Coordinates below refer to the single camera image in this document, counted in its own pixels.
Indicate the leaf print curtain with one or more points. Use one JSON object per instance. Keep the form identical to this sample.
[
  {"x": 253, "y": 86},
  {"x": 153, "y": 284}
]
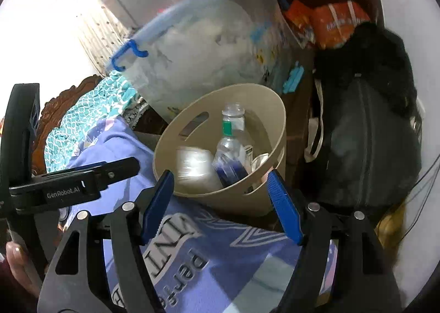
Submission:
[{"x": 99, "y": 34}]

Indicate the clear storage box blue lid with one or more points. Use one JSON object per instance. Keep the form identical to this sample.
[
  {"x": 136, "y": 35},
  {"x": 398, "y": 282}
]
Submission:
[{"x": 206, "y": 48}]

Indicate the clear plastic bottle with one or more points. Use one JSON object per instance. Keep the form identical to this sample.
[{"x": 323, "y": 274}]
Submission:
[{"x": 228, "y": 148}]

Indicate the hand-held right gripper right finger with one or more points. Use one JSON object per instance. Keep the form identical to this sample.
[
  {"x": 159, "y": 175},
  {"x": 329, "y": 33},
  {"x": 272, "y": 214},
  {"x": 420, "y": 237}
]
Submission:
[{"x": 283, "y": 208}]

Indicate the teal patterned blanket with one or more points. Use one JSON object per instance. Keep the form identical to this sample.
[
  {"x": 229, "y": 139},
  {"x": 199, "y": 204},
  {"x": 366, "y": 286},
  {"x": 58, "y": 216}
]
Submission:
[{"x": 89, "y": 110}]

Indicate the black white patterned cloth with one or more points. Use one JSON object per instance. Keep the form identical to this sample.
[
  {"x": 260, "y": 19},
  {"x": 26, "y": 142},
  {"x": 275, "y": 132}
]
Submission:
[{"x": 135, "y": 112}]

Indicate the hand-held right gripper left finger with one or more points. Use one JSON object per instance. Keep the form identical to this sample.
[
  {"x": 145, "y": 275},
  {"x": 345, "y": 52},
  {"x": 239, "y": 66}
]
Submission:
[{"x": 156, "y": 208}]

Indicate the small orange snack bag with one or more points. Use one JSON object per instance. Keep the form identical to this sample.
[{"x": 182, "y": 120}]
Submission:
[{"x": 299, "y": 19}]

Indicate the beige plastic bin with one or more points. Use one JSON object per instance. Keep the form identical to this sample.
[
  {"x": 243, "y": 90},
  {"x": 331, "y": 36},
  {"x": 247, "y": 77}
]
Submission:
[{"x": 237, "y": 96}]

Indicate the person's left hand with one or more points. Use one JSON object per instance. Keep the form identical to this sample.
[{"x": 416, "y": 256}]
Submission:
[{"x": 19, "y": 261}]

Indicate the black bag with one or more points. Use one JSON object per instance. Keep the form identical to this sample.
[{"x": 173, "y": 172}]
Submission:
[{"x": 371, "y": 120}]

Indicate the large orange snack bag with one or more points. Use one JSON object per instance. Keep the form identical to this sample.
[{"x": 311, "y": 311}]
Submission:
[{"x": 338, "y": 21}]

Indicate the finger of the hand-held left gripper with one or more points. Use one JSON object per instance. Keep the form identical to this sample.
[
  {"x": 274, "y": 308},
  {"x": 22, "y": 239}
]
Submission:
[{"x": 118, "y": 170}]

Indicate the carved wooden headboard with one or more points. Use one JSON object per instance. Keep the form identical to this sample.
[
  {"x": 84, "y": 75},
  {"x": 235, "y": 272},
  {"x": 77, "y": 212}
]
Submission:
[{"x": 58, "y": 107}]

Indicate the clear plastic wrapper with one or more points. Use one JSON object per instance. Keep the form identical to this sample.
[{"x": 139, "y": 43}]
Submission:
[{"x": 256, "y": 160}]

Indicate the blue printed blanket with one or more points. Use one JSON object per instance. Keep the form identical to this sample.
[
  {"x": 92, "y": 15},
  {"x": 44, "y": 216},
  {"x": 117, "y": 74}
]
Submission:
[{"x": 213, "y": 254}]

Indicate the white plastic cup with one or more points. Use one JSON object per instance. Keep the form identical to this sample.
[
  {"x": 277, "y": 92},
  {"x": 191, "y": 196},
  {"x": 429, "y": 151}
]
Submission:
[{"x": 196, "y": 168}]

